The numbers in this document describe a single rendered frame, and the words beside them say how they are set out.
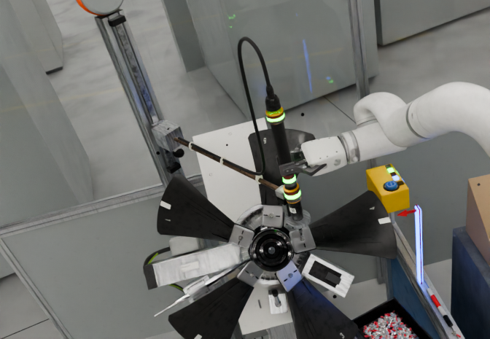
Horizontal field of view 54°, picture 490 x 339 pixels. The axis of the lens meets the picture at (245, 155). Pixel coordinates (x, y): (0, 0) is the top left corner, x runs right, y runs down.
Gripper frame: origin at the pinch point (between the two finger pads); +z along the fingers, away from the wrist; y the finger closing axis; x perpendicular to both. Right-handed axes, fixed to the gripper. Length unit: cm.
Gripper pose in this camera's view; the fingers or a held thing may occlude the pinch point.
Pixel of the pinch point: (285, 164)
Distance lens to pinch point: 125.9
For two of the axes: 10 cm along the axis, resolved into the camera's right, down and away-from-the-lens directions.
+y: -1.3, -5.4, 8.3
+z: -9.7, 2.5, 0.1
